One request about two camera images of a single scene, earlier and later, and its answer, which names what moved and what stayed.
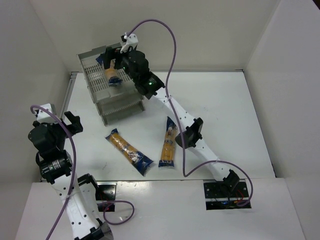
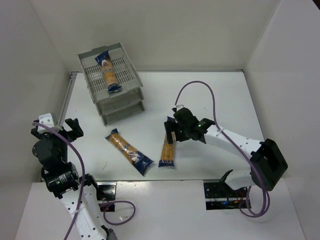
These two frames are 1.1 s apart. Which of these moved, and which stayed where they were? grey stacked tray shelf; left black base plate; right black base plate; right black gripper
Moved: right black gripper
Stayed: right black base plate; grey stacked tray shelf; left black base plate
